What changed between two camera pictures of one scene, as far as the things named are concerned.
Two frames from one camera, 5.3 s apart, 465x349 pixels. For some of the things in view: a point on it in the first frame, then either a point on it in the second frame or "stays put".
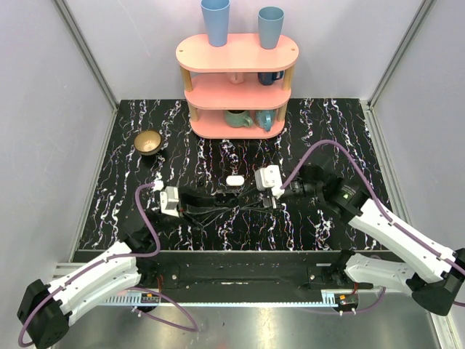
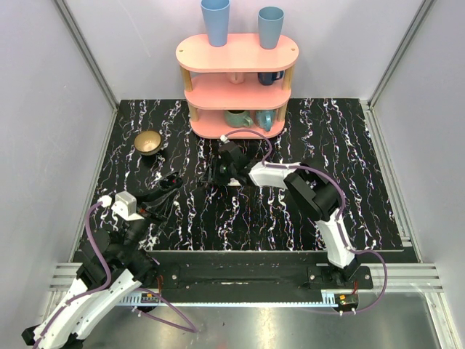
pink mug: x=237 y=78 stays put
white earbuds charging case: x=235 y=180 stays put
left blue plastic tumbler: x=216 y=17 stays put
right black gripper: x=269 y=203 → x=219 y=180
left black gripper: x=182 y=204 → x=151 y=206
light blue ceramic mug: x=264 y=118 stays put
